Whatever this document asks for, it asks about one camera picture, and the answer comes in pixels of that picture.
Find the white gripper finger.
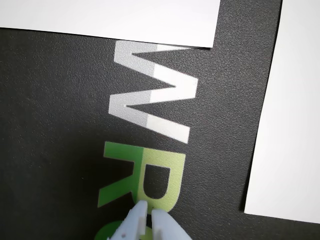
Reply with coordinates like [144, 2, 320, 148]
[151, 208, 194, 240]
[106, 200, 151, 240]

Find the white paper sheet marked HOME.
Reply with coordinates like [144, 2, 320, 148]
[243, 0, 320, 224]

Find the black mat with WRO print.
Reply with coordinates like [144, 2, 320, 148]
[0, 0, 320, 240]

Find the white paper sheet marked 1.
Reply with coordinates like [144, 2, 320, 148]
[0, 0, 222, 49]

